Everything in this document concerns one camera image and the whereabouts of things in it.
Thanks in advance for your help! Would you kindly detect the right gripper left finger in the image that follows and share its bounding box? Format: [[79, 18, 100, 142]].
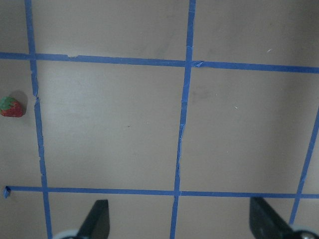
[[77, 200, 110, 239]]

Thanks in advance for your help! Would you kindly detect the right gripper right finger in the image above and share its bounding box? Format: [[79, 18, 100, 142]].
[[249, 197, 299, 239]]

